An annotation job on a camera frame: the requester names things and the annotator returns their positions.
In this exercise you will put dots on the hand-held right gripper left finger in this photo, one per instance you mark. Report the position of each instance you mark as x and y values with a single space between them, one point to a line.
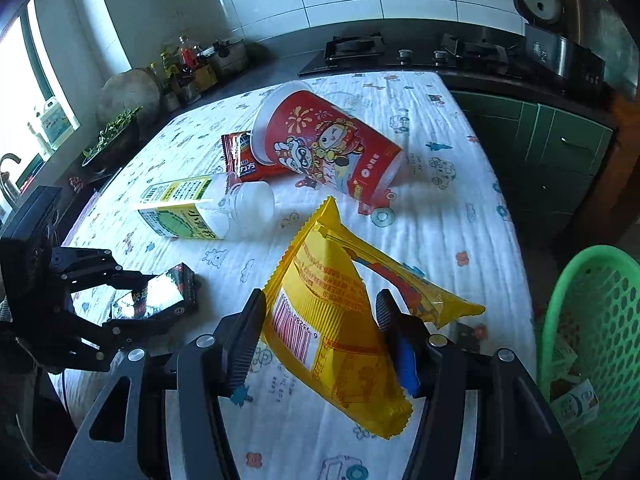
245 340

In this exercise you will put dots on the printed white tablecloth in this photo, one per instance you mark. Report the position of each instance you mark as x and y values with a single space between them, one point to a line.
440 240

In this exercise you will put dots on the black rice cooker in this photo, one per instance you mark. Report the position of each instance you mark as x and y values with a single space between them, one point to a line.
560 55

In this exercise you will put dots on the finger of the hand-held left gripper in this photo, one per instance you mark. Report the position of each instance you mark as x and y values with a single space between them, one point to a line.
90 345
90 265

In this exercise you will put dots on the red snack packet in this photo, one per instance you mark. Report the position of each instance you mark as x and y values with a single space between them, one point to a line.
240 155

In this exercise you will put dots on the cluster of condiment bottles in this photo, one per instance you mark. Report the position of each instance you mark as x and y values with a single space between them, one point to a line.
187 60

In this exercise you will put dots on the green kitchen cabinets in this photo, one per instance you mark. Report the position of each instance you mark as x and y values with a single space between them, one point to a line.
550 140

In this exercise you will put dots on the clear plastic bottle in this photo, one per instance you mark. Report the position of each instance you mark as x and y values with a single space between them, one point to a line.
200 205

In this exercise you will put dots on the red printed paper cup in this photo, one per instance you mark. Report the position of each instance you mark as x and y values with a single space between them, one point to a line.
340 150

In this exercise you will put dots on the metal pot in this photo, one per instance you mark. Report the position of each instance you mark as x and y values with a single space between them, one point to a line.
230 57

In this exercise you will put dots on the black gas stove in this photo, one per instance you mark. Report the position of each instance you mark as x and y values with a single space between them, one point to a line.
410 60

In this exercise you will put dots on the green plastic basket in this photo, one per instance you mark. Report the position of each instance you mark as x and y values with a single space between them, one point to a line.
615 320

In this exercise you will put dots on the round wooden cutting board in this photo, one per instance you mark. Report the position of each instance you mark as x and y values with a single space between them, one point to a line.
127 95

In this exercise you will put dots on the metal faucet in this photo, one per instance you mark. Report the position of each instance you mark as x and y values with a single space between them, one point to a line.
10 175

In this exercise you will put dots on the bowl of green vegetables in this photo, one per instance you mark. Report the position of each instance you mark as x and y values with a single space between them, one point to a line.
107 142

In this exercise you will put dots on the window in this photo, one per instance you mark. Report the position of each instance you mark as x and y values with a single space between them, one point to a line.
20 85

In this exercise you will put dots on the yellow snack packet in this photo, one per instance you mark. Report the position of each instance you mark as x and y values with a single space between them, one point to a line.
325 310

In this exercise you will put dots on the dark shiny snack packet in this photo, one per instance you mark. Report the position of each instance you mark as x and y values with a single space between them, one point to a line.
160 290

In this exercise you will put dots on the white green detergent bottle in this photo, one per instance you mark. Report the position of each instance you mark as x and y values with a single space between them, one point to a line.
55 120

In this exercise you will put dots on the wooden glass door cabinet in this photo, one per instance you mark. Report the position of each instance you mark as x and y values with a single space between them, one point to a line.
600 20

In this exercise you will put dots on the small pink toy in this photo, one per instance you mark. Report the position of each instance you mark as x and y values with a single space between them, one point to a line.
76 183

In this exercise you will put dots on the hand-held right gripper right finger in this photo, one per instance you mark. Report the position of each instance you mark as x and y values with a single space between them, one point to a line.
407 365

